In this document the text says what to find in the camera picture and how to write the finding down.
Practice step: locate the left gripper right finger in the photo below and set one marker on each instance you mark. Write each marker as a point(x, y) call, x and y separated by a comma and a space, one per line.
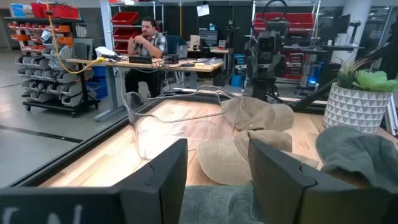
point(280, 186)

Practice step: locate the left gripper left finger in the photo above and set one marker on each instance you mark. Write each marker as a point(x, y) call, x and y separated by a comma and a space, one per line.
point(161, 186)

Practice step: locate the grey drawer organizer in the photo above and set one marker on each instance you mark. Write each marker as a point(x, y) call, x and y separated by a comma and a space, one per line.
point(208, 37)

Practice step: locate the rack cart with parts bins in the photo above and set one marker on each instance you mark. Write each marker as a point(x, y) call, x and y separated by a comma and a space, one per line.
point(62, 77)

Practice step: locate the white paper sheet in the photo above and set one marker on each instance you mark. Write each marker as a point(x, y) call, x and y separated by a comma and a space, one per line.
point(202, 10)

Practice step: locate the clear plastic bin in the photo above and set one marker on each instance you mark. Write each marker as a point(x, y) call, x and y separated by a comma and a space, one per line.
point(146, 140)

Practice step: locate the black rig frame strut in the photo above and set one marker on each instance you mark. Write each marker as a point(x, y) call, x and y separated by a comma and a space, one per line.
point(314, 98)

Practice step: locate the metal shelf with red bins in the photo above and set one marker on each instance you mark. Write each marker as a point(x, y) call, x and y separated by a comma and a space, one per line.
point(298, 20)
point(124, 18)

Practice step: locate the wooden desk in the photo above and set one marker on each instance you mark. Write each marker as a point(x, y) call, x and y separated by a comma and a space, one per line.
point(140, 64)

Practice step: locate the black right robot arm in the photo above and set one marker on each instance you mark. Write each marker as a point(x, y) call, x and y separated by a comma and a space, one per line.
point(262, 88)

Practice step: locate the white bag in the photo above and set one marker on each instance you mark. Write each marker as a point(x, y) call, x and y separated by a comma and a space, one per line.
point(105, 53)

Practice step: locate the small black box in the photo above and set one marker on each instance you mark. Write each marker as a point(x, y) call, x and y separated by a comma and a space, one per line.
point(171, 59)

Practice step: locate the person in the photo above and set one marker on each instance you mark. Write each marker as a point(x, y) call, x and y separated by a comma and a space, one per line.
point(152, 43)

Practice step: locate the plant in white patterned pot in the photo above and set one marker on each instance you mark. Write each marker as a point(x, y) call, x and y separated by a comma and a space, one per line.
point(354, 105)

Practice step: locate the blue bin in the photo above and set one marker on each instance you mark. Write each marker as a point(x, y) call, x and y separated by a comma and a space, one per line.
point(99, 90)

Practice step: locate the blue office chair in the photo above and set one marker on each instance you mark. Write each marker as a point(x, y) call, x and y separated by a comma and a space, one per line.
point(172, 43)

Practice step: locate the dark green cap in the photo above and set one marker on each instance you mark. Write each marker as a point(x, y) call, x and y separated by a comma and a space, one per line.
point(357, 152)
point(211, 205)

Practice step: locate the blue bucket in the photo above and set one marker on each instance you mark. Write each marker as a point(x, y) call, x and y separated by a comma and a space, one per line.
point(236, 81)

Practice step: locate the beige cap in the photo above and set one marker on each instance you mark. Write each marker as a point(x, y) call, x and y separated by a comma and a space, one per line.
point(224, 161)
point(258, 113)

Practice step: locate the flat black box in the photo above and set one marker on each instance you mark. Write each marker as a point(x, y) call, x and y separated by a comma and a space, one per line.
point(140, 59)

